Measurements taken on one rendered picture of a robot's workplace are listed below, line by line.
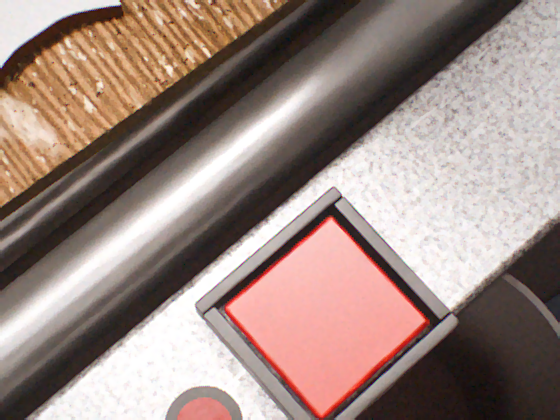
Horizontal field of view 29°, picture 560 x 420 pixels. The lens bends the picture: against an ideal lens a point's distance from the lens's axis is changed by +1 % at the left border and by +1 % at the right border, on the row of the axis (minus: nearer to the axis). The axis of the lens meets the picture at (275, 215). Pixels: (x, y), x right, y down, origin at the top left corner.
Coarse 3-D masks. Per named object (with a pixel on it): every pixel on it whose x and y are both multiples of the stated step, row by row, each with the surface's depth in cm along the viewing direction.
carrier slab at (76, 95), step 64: (128, 0) 45; (192, 0) 46; (256, 0) 46; (64, 64) 45; (128, 64) 45; (192, 64) 45; (0, 128) 44; (64, 128) 44; (128, 128) 45; (0, 192) 43
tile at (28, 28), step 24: (0, 0) 44; (24, 0) 44; (48, 0) 44; (72, 0) 44; (96, 0) 44; (0, 24) 44; (24, 24) 44; (48, 24) 44; (72, 24) 45; (0, 48) 43; (24, 48) 44; (0, 72) 43
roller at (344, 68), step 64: (384, 0) 48; (448, 0) 48; (320, 64) 47; (384, 64) 47; (256, 128) 46; (320, 128) 47; (128, 192) 46; (192, 192) 45; (256, 192) 46; (64, 256) 44; (128, 256) 44; (192, 256) 46; (0, 320) 43; (64, 320) 44; (0, 384) 43
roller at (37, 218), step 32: (320, 0) 49; (288, 32) 49; (224, 64) 47; (256, 64) 49; (192, 96) 47; (160, 128) 47; (96, 160) 46; (128, 160) 47; (64, 192) 46; (96, 192) 47; (0, 224) 45; (32, 224) 45; (0, 256) 45
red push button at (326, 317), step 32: (320, 224) 44; (288, 256) 44; (320, 256) 44; (352, 256) 44; (256, 288) 43; (288, 288) 43; (320, 288) 43; (352, 288) 43; (384, 288) 43; (256, 320) 43; (288, 320) 43; (320, 320) 43; (352, 320) 43; (384, 320) 43; (416, 320) 43; (288, 352) 43; (320, 352) 43; (352, 352) 43; (384, 352) 43; (288, 384) 42; (320, 384) 42; (352, 384) 42; (320, 416) 42
